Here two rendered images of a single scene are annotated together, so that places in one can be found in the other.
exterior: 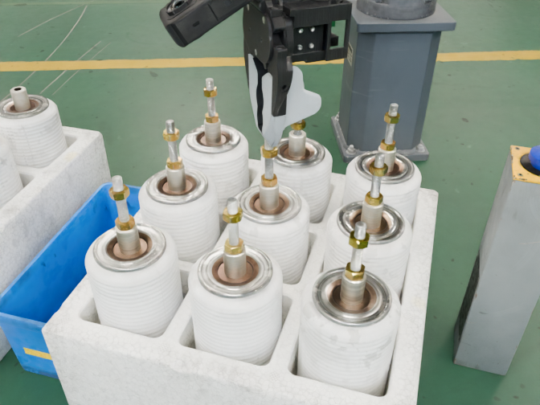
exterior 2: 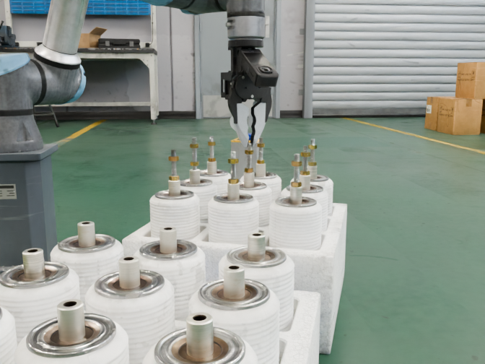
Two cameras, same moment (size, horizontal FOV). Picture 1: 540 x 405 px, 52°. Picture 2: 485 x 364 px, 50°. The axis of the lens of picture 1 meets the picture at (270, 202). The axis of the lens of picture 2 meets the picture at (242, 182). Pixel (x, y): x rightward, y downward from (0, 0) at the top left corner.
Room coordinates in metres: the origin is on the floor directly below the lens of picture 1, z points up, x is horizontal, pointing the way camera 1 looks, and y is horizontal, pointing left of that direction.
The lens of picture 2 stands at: (0.57, 1.06, 0.47)
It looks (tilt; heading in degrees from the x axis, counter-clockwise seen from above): 11 degrees down; 268
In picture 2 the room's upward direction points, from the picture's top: straight up
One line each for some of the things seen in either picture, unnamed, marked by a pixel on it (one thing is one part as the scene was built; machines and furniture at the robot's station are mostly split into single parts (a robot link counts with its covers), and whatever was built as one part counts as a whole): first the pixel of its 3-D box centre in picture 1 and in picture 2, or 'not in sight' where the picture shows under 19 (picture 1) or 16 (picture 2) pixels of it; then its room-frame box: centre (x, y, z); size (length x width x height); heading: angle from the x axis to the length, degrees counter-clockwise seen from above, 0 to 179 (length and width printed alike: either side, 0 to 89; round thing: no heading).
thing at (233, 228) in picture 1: (233, 231); (304, 164); (0.40, 0.03, 0.30); 0.01 x 0.01 x 0.08
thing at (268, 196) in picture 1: (269, 194); (248, 180); (0.51, 0.00, 0.26); 0.02 x 0.02 x 0.03
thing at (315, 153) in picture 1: (296, 153); (195, 183); (0.63, -0.04, 0.25); 0.08 x 0.08 x 0.01
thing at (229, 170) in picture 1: (216, 192); (175, 240); (0.66, 0.08, 0.16); 0.10 x 0.10 x 0.18
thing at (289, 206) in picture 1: (269, 203); (248, 185); (0.51, 0.00, 0.25); 0.08 x 0.08 x 0.01
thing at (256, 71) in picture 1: (279, 93); (237, 123); (0.54, -0.01, 0.38); 0.06 x 0.03 x 0.09; 112
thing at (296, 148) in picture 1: (296, 144); (194, 177); (0.63, -0.04, 0.26); 0.02 x 0.02 x 0.03
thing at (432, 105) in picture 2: not in sight; (446, 113); (-1.52, -3.71, 0.15); 0.30 x 0.24 x 0.30; 3
